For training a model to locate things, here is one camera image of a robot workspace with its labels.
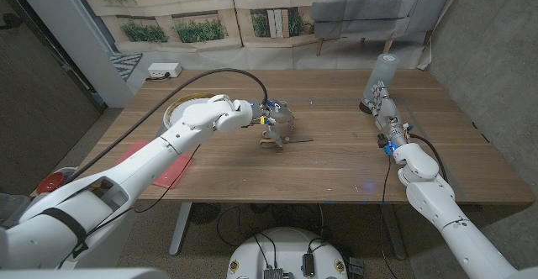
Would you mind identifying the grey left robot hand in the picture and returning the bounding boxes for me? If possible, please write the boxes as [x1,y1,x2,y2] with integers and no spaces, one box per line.
[251,98,295,149]

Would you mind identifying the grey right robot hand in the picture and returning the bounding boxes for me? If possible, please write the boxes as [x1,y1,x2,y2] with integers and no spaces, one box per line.
[361,81,411,147]

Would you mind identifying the grey yellow handled scissors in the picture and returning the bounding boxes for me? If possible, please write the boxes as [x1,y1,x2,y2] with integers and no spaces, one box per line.
[258,130,314,150]

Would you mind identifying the white paper plate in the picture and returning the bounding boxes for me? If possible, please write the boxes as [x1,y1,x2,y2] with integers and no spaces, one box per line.
[162,92,219,131]

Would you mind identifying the pink plastic tray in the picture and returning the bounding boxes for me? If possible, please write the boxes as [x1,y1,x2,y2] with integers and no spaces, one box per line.
[115,139,193,190]

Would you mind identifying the frosted plastic bottle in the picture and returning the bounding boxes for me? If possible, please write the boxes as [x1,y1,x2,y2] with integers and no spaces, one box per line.
[358,53,400,115]

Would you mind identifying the black round ribbed object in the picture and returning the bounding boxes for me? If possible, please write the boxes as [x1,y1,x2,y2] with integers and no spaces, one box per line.
[188,203,221,224]

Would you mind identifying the dark table leg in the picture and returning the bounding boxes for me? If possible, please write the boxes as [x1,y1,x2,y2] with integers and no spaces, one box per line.
[380,205,408,260]

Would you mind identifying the white power strip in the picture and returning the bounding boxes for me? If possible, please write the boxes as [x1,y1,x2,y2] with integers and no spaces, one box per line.
[147,62,183,79]

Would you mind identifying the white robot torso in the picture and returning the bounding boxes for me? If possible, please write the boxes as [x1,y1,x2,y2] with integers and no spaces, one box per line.
[226,227,349,279]

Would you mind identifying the white table leg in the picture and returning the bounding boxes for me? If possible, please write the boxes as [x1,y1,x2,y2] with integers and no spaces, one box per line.
[168,202,193,256]

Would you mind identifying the black power adapter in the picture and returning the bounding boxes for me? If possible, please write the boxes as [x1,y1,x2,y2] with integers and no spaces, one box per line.
[301,252,315,278]

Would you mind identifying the small black box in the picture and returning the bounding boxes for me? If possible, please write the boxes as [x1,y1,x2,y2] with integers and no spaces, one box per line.
[347,256,366,278]

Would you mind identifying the red bowl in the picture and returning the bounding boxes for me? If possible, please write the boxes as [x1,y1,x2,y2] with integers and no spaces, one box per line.
[35,171,66,195]

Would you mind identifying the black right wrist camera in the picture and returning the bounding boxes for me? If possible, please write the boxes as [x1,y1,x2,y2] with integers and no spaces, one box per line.
[377,134,395,155]

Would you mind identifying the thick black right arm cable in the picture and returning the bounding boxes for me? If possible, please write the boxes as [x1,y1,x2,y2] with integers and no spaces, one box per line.
[409,132,449,184]

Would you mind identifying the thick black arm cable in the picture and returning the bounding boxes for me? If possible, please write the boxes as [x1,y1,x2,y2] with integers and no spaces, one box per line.
[409,132,449,184]
[69,67,270,179]

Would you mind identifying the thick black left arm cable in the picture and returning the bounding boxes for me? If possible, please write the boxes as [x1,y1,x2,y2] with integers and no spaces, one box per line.
[69,67,270,179]

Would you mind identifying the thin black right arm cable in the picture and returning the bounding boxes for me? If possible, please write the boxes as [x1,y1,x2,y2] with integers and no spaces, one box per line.
[379,154,400,279]

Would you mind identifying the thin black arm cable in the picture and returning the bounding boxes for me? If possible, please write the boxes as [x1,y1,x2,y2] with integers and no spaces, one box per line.
[58,144,202,271]
[379,154,400,279]

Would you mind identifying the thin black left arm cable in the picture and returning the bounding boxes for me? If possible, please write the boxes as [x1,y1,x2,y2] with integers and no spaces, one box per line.
[58,144,202,271]

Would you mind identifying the black door handle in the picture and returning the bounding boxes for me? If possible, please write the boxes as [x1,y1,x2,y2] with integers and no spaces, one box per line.
[0,13,24,30]

